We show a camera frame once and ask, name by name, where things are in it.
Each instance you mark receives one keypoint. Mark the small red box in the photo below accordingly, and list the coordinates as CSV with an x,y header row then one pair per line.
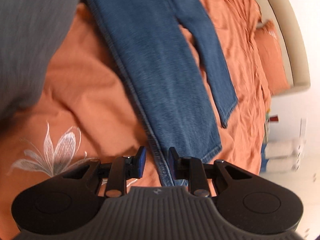
x,y
273,118

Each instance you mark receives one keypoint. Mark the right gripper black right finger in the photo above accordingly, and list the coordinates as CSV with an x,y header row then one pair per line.
x,y
179,166

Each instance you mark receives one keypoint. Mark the grey cloth garment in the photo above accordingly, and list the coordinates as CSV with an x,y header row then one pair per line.
x,y
31,32

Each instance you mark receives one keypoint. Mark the blue denim jeans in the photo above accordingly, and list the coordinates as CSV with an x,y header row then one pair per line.
x,y
171,62

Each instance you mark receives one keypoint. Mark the orange pillow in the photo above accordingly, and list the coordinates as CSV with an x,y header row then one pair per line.
x,y
268,45

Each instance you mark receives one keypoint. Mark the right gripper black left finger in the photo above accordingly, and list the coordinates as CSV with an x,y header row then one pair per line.
x,y
134,165

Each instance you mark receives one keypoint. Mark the beige upholstered headboard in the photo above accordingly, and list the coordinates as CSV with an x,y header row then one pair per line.
x,y
293,51

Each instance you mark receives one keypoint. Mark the orange bed duvet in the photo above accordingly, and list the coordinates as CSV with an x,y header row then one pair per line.
x,y
84,111

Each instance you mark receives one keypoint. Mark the white plush alpaca toy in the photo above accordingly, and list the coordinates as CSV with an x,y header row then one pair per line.
x,y
282,156

